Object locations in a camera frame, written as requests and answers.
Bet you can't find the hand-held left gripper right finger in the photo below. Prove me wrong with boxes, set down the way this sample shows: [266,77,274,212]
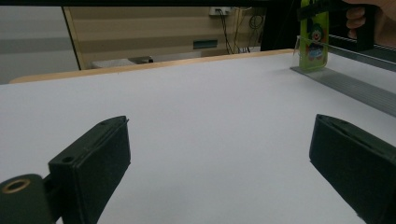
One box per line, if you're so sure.
[308,113,396,224]

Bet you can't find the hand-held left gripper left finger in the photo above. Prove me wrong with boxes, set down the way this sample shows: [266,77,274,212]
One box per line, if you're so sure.
[48,115,132,224]

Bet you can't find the green phone case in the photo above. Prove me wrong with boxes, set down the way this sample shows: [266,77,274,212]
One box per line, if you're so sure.
[298,0,331,72]

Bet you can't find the clear plastic container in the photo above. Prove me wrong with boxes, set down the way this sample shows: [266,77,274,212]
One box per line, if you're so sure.
[290,35,396,119]

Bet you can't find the black curtain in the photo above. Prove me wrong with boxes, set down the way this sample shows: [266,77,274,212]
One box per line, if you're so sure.
[260,0,304,52]

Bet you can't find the white power strip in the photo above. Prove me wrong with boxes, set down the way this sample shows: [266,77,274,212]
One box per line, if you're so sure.
[208,6,233,17]

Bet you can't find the wooden table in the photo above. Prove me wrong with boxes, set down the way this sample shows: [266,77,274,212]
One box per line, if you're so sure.
[8,48,296,85]

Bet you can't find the white cabinet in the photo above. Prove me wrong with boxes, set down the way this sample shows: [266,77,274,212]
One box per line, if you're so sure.
[0,6,81,86]

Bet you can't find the aluminium rail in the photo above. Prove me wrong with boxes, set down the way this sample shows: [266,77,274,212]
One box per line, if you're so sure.
[326,34,396,73]

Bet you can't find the hanging desk cables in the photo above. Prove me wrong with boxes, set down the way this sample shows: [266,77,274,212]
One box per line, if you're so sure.
[216,7,266,56]

